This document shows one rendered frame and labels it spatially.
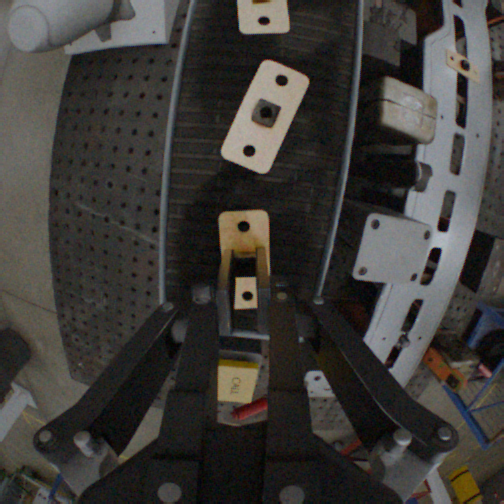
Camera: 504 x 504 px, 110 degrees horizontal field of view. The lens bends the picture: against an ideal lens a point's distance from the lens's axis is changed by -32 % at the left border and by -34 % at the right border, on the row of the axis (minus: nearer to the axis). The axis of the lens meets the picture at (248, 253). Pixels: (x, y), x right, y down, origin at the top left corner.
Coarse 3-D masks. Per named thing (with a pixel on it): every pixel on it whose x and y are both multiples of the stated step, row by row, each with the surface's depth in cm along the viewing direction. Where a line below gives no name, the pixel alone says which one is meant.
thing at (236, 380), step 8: (224, 360) 26; (232, 360) 26; (224, 368) 25; (232, 368) 25; (240, 368) 25; (248, 368) 25; (256, 368) 26; (224, 376) 26; (232, 376) 26; (240, 376) 26; (248, 376) 26; (256, 376) 26; (224, 384) 26; (232, 384) 26; (240, 384) 26; (248, 384) 26; (224, 392) 27; (232, 392) 27; (240, 392) 27; (248, 392) 27; (224, 400) 27; (232, 400) 27; (240, 400) 27; (248, 400) 27
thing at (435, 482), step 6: (432, 474) 200; (438, 474) 198; (432, 480) 192; (438, 480) 189; (432, 486) 186; (438, 486) 180; (432, 492) 180; (438, 492) 171; (444, 492) 168; (432, 498) 173; (438, 498) 165; (444, 498) 159
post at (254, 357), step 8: (224, 336) 29; (232, 336) 29; (224, 344) 28; (232, 344) 28; (240, 344) 28; (248, 344) 28; (256, 344) 29; (224, 352) 27; (232, 352) 27; (240, 352) 27; (248, 352) 27; (256, 352) 27; (240, 360) 27; (248, 360) 27; (256, 360) 27
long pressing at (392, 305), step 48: (480, 0) 19; (432, 48) 26; (480, 48) 24; (480, 96) 28; (432, 144) 32; (480, 144) 31; (432, 192) 34; (480, 192) 34; (432, 240) 37; (384, 288) 40; (432, 288) 40; (384, 336) 44; (432, 336) 45
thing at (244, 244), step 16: (224, 224) 20; (256, 224) 20; (224, 240) 20; (240, 240) 20; (256, 240) 20; (240, 256) 20; (240, 272) 20; (240, 288) 22; (240, 304) 22; (256, 304) 22
